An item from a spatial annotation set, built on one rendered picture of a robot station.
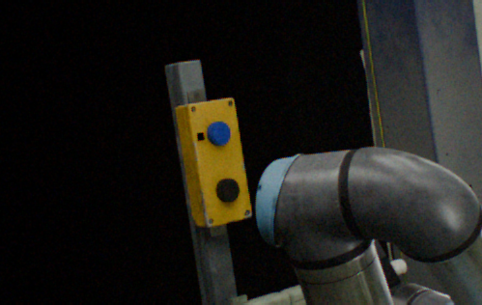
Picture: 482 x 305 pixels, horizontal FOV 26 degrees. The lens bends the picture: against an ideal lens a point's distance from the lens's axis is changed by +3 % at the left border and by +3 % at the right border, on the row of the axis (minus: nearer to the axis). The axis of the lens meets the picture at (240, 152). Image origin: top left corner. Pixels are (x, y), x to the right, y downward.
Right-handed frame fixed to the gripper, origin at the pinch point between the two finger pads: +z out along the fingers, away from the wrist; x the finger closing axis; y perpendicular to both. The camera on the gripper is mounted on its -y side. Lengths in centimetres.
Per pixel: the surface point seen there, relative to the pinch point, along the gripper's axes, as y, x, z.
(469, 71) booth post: -19, 58, 24
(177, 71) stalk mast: -41, -6, 36
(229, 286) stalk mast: 5.5, -10.9, 29.6
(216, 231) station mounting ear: -6.7, -9.7, 30.5
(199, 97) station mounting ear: -34.5, -3.0, 34.5
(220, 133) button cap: -27.4, -4.3, 26.2
